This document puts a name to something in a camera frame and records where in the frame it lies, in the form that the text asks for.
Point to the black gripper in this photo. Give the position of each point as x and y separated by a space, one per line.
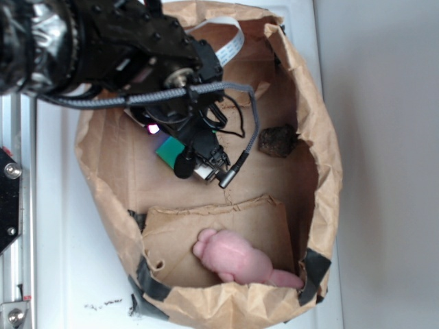
194 121

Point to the green rectangular block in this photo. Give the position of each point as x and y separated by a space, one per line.
169 150

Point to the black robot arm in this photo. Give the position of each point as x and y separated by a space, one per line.
49 48

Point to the black foam microphone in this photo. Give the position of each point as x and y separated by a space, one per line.
184 166

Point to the dark brown rock lump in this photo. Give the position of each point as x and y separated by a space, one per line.
278 141

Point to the pink plush toy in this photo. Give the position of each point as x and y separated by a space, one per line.
234 259

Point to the brown paper bag box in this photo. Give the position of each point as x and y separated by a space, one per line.
288 207

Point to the white tray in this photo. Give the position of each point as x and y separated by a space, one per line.
80 282

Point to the aluminium frame rail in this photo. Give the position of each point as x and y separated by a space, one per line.
18 131

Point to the black metal bracket plate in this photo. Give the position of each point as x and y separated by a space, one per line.
11 226

